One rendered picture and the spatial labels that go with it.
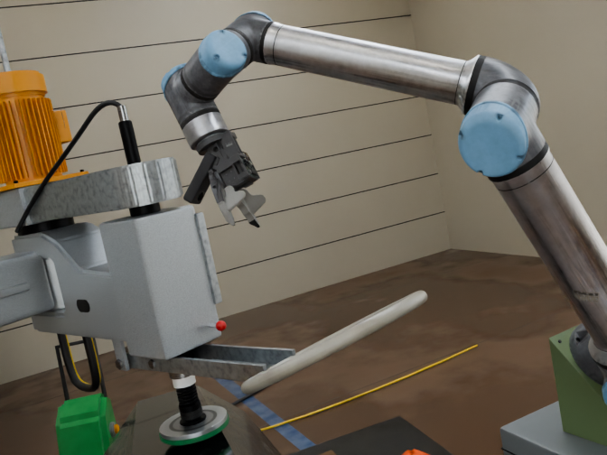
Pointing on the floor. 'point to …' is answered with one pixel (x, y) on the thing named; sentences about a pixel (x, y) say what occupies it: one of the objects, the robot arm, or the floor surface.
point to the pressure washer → (85, 418)
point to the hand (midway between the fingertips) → (244, 228)
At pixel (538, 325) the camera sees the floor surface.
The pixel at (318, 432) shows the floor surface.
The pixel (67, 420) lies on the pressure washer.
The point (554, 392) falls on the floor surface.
